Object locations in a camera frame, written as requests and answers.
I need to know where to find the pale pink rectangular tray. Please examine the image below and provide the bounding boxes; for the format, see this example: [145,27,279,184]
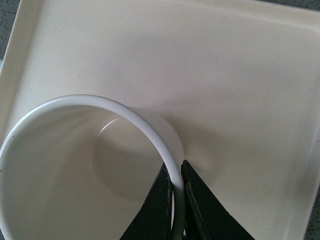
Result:
[0,0,320,240]

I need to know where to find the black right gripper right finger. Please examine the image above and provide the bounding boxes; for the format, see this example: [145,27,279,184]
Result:
[181,160,253,240]

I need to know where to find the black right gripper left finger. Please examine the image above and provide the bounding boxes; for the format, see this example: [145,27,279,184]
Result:
[121,164,173,240]

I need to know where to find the white smiley mug black handle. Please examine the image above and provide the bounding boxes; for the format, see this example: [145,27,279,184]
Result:
[0,95,185,240]

